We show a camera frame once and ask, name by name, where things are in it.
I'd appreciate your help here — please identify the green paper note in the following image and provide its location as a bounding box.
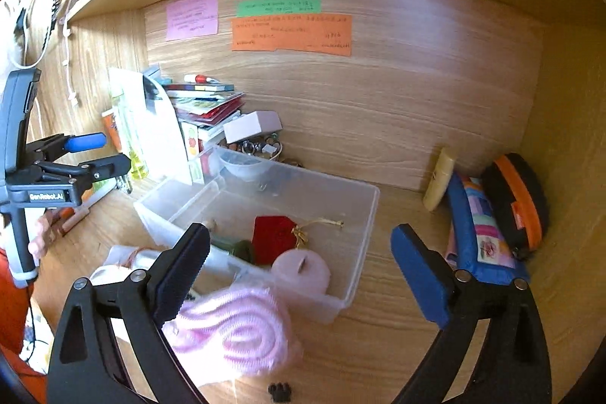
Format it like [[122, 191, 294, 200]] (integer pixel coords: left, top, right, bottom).
[[236, 0, 322, 17]]

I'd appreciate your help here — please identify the pink sticky note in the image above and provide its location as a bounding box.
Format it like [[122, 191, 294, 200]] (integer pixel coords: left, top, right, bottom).
[[166, 0, 219, 41]]

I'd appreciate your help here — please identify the black orange round case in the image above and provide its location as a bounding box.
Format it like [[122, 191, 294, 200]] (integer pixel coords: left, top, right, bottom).
[[481, 153, 550, 260]]

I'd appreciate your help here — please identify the dark glass bottle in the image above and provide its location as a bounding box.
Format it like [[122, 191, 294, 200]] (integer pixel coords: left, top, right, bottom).
[[202, 219, 256, 265]]

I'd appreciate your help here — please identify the person's left hand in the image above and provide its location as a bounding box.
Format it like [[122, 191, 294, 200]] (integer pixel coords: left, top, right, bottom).
[[28, 211, 56, 260]]

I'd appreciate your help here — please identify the white charger cable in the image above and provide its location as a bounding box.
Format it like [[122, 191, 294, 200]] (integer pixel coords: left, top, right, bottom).
[[8, 0, 82, 109]]

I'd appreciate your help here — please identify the red velvet pouch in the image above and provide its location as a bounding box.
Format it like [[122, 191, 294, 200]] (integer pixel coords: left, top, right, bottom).
[[251, 215, 297, 265]]

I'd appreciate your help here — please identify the orange paper note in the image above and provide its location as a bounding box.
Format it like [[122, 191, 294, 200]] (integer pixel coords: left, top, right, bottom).
[[231, 13, 352, 56]]

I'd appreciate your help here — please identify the clear plastic storage bin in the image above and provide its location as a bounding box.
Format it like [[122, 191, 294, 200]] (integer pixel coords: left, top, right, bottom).
[[134, 147, 380, 324]]

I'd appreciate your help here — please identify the white paper stand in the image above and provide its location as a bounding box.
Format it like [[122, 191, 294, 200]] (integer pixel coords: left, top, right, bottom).
[[109, 67, 192, 184]]

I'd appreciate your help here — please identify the white bowl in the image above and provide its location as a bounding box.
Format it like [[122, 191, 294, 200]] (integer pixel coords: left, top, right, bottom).
[[217, 148, 280, 183]]

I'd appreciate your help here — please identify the stack of books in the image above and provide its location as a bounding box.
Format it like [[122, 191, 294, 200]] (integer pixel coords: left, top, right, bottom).
[[160, 75, 245, 184]]

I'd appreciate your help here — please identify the pink round candle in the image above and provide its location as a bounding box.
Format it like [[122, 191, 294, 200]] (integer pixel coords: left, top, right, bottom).
[[271, 249, 331, 295]]

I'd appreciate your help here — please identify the small white box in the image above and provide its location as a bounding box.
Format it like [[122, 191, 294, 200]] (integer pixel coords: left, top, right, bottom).
[[223, 111, 283, 144]]

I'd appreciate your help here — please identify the blue pencil pouch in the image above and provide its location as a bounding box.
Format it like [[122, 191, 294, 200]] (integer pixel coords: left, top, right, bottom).
[[445, 171, 530, 285]]

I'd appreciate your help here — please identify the pink rope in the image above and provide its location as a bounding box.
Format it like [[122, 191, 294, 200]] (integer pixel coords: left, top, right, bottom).
[[161, 281, 304, 386]]

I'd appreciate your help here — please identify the small black clip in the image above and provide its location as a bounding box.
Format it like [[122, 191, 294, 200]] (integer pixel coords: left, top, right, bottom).
[[267, 382, 292, 403]]

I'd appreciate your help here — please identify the orange sleeve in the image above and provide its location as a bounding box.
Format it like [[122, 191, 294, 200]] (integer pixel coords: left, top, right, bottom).
[[0, 251, 46, 403]]

